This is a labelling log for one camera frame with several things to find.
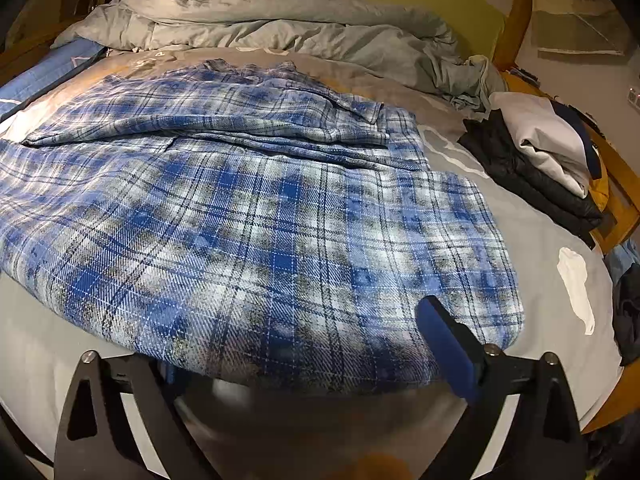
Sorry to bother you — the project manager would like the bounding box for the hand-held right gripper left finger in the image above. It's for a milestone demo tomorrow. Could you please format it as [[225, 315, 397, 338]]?
[[52, 350, 223, 480]]

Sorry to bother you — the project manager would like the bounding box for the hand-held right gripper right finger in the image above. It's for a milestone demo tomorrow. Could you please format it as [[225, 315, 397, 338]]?
[[417, 296, 587, 480]]

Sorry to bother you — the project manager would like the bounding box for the blue plaid flannel shirt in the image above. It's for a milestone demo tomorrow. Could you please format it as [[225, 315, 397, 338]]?
[[0, 59, 526, 395]]

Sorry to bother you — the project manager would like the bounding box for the dark cloth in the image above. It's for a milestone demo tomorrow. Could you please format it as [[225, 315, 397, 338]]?
[[605, 240, 640, 367]]

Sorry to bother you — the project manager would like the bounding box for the black puffer jacket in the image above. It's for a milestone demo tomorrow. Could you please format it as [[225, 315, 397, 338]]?
[[457, 110, 603, 250]]

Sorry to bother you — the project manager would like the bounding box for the yellow cloth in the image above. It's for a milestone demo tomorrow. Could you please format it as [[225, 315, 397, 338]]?
[[500, 71, 611, 216]]

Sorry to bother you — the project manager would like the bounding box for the white and navy folded garment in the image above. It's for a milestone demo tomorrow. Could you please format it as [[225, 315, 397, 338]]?
[[490, 91, 602, 198]]

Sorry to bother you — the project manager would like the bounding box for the blue quilted mat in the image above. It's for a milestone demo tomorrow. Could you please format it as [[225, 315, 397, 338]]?
[[0, 40, 108, 122]]

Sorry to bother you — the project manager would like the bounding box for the grey crumpled duvet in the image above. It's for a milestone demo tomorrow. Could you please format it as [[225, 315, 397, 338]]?
[[52, 0, 508, 121]]

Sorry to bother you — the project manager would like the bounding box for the wooden bed frame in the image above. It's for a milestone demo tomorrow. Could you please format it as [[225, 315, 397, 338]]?
[[0, 0, 640, 433]]

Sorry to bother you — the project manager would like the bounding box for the grey wall panel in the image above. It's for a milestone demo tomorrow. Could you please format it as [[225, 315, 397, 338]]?
[[530, 0, 632, 56]]

